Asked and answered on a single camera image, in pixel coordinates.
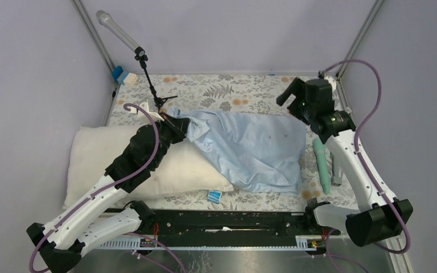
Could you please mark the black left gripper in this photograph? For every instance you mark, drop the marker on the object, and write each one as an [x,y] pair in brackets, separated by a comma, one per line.
[178,126]

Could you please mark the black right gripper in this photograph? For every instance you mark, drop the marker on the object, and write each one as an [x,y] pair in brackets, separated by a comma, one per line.
[296,87]

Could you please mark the white pillow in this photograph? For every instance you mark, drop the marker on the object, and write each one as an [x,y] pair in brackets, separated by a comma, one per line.
[183,169]

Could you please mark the light blue pillowcase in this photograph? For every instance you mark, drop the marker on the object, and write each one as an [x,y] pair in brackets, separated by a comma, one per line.
[254,152]

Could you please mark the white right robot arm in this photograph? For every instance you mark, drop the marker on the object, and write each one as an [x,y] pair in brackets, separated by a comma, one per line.
[380,214]

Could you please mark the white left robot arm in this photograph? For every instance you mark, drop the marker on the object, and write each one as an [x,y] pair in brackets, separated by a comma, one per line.
[63,242]

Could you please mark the floral patterned bed sheet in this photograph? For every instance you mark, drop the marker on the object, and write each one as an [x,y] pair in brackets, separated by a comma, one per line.
[231,93]

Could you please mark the teal green cylindrical tool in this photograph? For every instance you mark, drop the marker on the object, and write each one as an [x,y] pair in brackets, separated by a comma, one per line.
[321,162]

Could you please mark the small blue striped label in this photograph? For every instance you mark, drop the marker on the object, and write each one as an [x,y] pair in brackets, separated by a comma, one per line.
[214,197]

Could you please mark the silver microphone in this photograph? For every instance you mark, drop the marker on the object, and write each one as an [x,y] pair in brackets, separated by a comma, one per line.
[106,20]

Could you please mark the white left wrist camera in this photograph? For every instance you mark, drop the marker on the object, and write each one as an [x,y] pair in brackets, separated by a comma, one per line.
[150,108]

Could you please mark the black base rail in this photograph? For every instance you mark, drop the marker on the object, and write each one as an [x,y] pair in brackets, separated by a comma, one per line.
[206,228]

